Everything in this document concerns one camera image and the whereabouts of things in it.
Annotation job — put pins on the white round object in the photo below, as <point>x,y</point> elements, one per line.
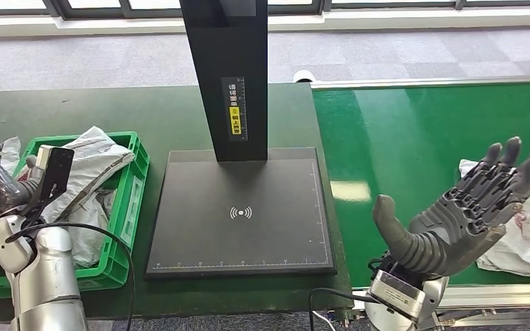
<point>304,75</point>

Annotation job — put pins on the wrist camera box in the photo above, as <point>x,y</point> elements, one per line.
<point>57,169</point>
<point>397,294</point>

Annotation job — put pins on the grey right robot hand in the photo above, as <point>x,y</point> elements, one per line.
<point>452,228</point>

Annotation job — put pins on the green conveyor belt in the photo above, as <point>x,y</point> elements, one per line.
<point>406,128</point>

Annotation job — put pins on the black scanner column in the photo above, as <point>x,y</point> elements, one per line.
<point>226,50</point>

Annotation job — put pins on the black scanner base plate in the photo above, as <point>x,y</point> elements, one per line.
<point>246,237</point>

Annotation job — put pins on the grey parcel bag red print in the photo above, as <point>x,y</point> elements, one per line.
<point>96,160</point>

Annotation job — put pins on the black yellow ruler label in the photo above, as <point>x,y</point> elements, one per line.
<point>234,109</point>

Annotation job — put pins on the green plastic crate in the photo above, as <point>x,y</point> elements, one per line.
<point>128,214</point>

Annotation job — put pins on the aluminium conveyor frame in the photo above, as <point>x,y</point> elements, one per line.
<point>498,299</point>

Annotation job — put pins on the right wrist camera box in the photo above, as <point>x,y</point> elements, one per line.
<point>397,294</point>

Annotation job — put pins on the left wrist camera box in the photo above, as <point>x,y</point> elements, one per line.
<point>57,169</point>

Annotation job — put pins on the plain grey parcel bag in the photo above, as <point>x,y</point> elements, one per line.
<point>89,219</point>

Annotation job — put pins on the dark window frame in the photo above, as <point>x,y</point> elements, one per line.
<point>105,13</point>

